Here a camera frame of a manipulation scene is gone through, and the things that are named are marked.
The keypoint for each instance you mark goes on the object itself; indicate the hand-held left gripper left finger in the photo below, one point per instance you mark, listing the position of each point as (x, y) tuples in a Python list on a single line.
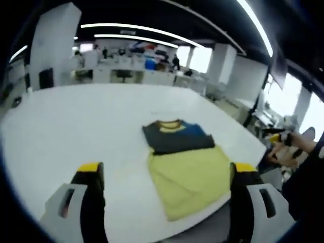
[(91, 207)]

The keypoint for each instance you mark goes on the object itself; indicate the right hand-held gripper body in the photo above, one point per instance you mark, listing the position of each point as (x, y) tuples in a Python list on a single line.
[(289, 126)]

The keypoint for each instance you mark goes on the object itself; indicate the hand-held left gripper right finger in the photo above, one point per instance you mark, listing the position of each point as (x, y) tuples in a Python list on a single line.
[(240, 207)]

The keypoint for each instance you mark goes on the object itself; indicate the yellow garment grey blue sleeves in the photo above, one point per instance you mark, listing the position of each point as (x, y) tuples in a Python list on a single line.
[(189, 174)]

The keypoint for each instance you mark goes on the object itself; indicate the person's right hand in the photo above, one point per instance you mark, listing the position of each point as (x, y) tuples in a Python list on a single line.
[(299, 143)]

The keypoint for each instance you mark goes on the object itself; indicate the tan and black object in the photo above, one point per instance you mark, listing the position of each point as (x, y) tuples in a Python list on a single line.
[(283, 157)]

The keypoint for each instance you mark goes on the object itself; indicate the person's dark clothing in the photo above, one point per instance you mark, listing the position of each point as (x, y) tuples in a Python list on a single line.
[(308, 184)]

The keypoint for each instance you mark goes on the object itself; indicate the hanging dark monitor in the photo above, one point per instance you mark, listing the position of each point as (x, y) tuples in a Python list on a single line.
[(280, 68)]

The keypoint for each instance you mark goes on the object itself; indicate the narrow white pillar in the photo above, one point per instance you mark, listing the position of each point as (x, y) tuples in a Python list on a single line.
[(222, 63)]

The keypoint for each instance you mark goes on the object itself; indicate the long ceiling light strip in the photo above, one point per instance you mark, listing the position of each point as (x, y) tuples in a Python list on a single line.
[(258, 22), (134, 38), (136, 27)]

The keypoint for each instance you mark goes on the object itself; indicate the black round object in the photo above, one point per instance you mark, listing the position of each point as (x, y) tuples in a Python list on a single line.
[(17, 101)]

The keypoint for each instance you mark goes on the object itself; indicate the white counter row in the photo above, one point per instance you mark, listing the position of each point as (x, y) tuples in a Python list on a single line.
[(157, 76)]

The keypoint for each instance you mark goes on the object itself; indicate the black office chair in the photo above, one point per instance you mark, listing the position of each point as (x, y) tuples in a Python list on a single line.
[(124, 76)]

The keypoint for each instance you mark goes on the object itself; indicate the black cabinet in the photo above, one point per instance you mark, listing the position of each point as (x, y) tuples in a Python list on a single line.
[(46, 78)]

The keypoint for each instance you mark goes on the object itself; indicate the blue container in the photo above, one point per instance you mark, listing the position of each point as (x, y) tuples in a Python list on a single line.
[(150, 63)]

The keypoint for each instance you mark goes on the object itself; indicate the short ceiling light strip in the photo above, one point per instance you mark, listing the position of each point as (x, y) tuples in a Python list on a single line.
[(18, 53)]

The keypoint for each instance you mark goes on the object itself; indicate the wide white pillar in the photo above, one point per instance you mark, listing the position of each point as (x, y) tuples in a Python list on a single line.
[(54, 40)]

